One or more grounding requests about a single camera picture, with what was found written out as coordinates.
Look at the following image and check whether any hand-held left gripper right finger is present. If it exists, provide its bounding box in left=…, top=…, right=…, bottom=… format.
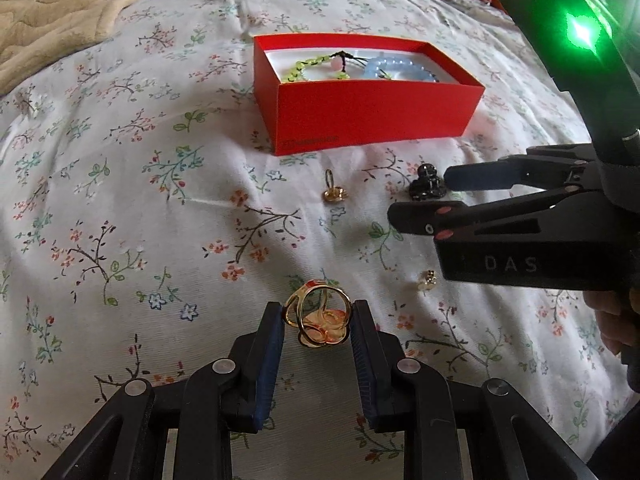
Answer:
left=350, top=300, right=598, bottom=480

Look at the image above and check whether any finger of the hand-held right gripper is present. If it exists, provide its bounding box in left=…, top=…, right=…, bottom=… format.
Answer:
left=444, top=144, right=593, bottom=194
left=387, top=189, right=576, bottom=239

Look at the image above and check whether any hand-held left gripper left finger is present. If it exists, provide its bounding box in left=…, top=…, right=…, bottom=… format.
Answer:
left=40, top=301, right=287, bottom=480

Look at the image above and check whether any black hair claw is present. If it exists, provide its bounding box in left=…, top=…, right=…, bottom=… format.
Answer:
left=409, top=162, right=449, bottom=201

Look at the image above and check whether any large gold ring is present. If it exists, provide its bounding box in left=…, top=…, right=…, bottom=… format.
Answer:
left=281, top=280, right=354, bottom=349

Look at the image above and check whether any red cardboard box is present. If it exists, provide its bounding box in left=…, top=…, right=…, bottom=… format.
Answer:
left=252, top=33, right=485, bottom=156

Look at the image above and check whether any blue bead bracelet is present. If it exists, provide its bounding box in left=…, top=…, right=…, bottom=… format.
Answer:
left=361, top=56, right=442, bottom=84

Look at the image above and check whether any green bead bracelet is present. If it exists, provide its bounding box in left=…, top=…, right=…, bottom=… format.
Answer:
left=281, top=50, right=353, bottom=84

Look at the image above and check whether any person's right hand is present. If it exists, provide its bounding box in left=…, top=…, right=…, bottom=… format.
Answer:
left=582, top=287, right=640, bottom=363

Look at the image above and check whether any floral bed sheet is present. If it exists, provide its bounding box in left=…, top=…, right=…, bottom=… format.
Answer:
left=0, top=0, right=640, bottom=480

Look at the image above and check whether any beige quilted blanket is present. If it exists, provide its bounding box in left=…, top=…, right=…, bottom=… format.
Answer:
left=0, top=0, right=158, bottom=97

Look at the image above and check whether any small gold ring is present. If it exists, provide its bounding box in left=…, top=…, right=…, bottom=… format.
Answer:
left=322, top=168, right=349, bottom=205

